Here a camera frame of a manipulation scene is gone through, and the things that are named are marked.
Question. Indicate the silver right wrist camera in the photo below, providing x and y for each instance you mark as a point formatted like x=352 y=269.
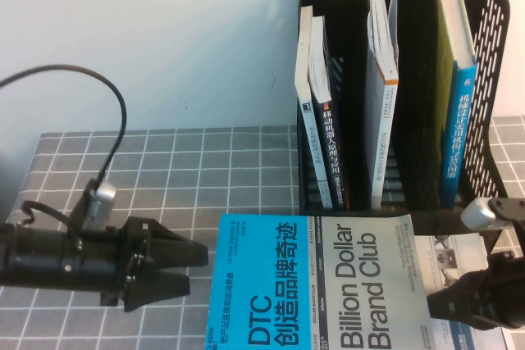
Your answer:
x=477 y=214

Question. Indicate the black plastic book stand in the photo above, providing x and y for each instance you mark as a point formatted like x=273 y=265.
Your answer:
x=443 y=223

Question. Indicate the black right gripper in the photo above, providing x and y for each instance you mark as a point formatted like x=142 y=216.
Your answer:
x=514 y=292

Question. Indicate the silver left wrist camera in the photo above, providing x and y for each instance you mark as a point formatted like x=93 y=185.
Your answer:
x=102 y=198

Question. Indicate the cream thin paperback book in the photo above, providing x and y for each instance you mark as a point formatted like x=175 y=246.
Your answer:
x=303 y=79

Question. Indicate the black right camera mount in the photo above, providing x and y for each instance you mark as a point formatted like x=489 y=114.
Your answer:
x=512 y=206

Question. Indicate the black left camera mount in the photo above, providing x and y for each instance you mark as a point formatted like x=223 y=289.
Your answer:
x=82 y=206

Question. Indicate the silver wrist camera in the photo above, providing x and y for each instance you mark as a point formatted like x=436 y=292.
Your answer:
x=477 y=214
x=102 y=198

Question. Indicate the grey checked tablecloth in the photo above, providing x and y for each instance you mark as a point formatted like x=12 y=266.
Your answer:
x=164 y=169

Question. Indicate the dark navy robotics book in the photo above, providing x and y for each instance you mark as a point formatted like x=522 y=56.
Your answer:
x=330 y=141

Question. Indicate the blue spine mechanical design book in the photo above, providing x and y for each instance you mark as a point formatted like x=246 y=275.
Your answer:
x=458 y=141

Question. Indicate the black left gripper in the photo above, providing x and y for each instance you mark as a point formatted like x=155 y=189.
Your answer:
x=135 y=251

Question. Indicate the white car suspension book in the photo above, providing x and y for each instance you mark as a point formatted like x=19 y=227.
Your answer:
x=443 y=260

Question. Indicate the white book orange stripe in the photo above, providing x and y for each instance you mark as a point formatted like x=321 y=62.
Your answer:
x=379 y=141

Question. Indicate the blue grey Billion Dollar book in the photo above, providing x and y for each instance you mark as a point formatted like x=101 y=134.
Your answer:
x=287 y=284

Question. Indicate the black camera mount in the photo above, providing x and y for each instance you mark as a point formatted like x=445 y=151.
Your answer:
x=512 y=206
x=82 y=206

